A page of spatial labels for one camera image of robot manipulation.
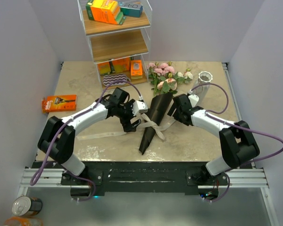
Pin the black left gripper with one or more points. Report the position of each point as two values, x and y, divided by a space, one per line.
128 126

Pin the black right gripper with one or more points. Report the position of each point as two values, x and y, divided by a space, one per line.
175 116

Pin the black wrapping paper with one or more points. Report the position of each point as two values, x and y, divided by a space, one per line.
158 107

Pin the cream printed ribbon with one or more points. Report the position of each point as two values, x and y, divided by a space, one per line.
147 124

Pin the pink artificial flower bouquet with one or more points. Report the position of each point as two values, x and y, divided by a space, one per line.
165 79

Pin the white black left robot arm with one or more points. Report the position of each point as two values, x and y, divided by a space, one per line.
58 137

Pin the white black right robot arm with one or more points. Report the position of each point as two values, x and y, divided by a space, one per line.
238 144

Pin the orange sponge pack right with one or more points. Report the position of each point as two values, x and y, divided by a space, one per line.
136 69

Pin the orange sponge pack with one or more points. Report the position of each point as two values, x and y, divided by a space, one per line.
120 65
104 68
136 69

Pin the orange sponge pack middle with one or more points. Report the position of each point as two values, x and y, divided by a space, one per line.
120 65

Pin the orange sponge pack left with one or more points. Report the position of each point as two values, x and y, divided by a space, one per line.
104 68

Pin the orange razor package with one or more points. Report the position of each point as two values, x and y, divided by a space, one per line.
61 103

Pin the teal box top shelf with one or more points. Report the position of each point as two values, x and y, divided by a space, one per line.
131 9

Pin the orange sponge box top shelf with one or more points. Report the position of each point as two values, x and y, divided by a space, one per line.
106 11

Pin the metal tin can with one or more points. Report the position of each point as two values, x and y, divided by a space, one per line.
25 206

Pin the orange plastic container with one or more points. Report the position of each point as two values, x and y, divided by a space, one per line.
18 221

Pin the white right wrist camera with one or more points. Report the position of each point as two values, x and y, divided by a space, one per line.
194 99

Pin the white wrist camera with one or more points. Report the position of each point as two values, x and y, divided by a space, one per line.
194 99
139 107

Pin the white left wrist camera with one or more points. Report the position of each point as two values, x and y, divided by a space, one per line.
139 107

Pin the white wire wooden shelf rack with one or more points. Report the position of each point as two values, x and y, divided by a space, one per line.
108 42

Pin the aluminium rail frame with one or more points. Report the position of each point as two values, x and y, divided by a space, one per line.
248 201

